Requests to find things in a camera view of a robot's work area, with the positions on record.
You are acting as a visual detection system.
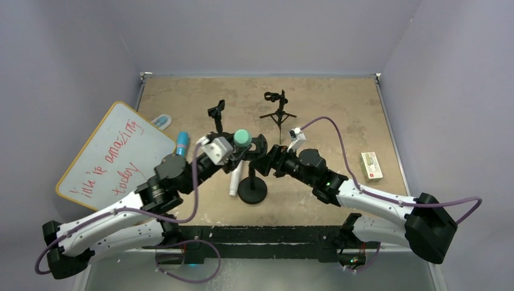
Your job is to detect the small white green box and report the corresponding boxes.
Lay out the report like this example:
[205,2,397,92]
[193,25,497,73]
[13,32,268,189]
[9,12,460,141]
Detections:
[360,152,384,182]

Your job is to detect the blue microphone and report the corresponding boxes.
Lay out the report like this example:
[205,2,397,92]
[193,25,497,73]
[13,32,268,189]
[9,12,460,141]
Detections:
[175,131,190,157]

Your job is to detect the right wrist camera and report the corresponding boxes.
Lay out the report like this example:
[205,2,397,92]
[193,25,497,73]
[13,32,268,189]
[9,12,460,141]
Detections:
[287,127,306,152]

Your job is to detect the whiteboard eraser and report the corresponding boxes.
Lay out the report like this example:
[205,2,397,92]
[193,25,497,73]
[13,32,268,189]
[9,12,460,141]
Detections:
[152,114,172,131]

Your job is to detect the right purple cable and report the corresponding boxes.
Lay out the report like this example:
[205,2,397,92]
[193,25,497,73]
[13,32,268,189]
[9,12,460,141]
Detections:
[300,116,483,225]

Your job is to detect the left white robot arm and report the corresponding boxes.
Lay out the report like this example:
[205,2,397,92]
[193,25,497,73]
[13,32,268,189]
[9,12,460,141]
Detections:
[34,136,268,279]

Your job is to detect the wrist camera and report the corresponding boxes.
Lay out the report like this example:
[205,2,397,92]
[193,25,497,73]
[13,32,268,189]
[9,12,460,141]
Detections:
[287,127,306,152]
[197,136,234,157]

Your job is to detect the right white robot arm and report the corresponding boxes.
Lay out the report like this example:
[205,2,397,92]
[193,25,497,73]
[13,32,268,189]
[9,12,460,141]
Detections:
[250,145,458,264]

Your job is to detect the black round-base stand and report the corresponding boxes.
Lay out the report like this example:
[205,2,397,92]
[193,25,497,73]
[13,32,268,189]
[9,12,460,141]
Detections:
[207,99,225,134]
[238,134,267,205]

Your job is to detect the yellow-framed whiteboard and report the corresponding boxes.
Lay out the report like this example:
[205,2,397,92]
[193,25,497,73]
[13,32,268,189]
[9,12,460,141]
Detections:
[56,101,176,210]

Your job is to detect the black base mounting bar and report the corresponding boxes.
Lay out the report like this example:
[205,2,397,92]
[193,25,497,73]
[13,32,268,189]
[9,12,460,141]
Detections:
[154,213,379,265]

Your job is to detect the black tripod mic stand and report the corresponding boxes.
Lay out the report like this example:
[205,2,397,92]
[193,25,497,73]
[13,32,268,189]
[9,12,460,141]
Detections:
[259,90,297,143]

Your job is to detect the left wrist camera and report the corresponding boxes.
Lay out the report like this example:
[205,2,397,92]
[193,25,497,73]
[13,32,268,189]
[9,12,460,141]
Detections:
[197,136,234,157]

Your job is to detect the white microphone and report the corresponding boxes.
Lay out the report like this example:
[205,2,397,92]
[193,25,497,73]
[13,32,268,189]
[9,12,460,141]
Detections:
[229,161,244,197]

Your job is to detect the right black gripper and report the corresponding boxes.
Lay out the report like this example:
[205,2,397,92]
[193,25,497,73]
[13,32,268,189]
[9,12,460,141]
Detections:
[252,145,316,187]

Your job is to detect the green microphone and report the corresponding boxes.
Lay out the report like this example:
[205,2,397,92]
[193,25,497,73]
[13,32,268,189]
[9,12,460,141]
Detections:
[233,129,252,147]

